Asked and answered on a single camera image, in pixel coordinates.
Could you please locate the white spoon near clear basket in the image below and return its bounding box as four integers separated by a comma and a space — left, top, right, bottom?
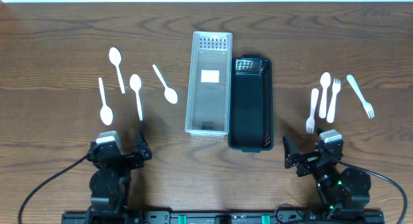
152, 65, 178, 105

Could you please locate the white spoon leftmost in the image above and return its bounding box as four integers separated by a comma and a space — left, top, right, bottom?
98, 77, 114, 125

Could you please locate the clear plastic basket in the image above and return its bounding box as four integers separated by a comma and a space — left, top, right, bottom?
185, 31, 232, 137

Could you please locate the right black cable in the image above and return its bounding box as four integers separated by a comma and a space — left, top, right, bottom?
335, 161, 409, 224

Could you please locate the black plastic basket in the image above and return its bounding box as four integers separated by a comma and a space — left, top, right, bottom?
228, 54, 274, 152

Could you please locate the white spoon group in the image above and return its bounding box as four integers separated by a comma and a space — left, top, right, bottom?
319, 72, 331, 119

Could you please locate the white spoon far left top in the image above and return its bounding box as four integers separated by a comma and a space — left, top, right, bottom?
108, 47, 125, 94

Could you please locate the white spoon middle left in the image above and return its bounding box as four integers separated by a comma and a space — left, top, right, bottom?
130, 74, 143, 121

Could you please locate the left black cable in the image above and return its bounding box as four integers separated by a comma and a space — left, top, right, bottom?
17, 154, 91, 224

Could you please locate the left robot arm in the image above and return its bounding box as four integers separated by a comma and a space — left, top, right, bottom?
87, 127, 152, 213

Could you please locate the white fork group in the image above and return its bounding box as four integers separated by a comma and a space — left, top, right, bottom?
327, 79, 341, 123
306, 88, 319, 134

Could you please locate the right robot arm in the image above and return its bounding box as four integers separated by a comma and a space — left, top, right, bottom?
283, 136, 371, 210

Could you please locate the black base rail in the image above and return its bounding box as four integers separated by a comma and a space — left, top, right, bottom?
61, 209, 385, 224

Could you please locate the black cable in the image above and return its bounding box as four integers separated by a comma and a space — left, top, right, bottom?
335, 161, 409, 224
17, 154, 91, 224

